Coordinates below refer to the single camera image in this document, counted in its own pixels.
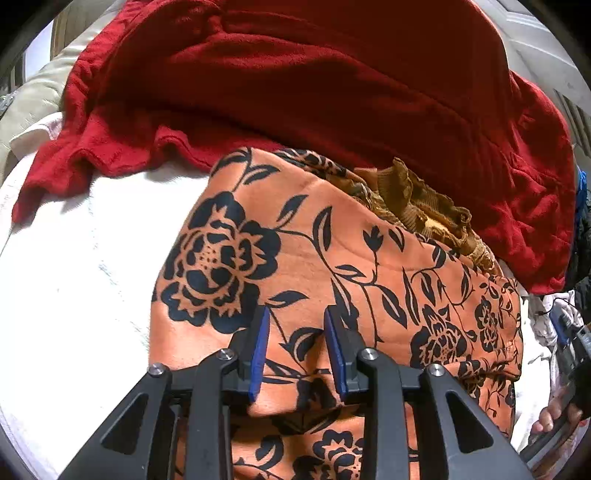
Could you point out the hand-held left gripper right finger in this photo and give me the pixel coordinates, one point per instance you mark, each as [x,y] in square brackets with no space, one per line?
[336,355]

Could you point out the white bed sheet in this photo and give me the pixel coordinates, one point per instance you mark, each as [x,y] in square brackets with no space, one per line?
[78,286]

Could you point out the blue cloth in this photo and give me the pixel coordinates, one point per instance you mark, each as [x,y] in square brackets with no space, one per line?
[582,194]

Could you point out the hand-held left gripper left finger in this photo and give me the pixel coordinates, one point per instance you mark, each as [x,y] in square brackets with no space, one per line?
[257,355]

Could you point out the crumpled white cloth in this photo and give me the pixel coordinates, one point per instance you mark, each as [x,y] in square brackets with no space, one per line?
[542,332]

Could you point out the red fleece blanket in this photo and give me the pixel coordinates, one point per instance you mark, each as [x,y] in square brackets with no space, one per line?
[300,83]

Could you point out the person's right hand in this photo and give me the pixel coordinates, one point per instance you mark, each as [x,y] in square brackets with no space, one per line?
[556,408]

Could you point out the mustard brown ruffled garment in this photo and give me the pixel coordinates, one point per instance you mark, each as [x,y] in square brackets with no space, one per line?
[415,207]

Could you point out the dark clothes pile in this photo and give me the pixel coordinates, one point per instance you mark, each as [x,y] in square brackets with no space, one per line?
[581,258]

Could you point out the orange black floral garment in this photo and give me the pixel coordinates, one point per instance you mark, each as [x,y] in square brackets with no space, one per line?
[332,258]

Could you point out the beige cushion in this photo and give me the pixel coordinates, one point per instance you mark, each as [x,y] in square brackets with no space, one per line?
[32,97]

